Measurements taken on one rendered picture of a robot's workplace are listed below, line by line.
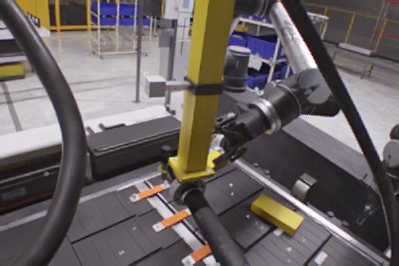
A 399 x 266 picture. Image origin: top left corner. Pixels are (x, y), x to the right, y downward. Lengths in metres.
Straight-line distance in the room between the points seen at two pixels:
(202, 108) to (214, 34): 0.14
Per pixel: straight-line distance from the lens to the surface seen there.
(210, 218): 0.55
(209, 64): 0.47
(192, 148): 0.53
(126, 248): 0.76
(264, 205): 0.91
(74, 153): 0.33
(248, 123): 0.68
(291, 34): 1.25
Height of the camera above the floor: 1.62
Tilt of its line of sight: 28 degrees down
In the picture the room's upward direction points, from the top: 9 degrees clockwise
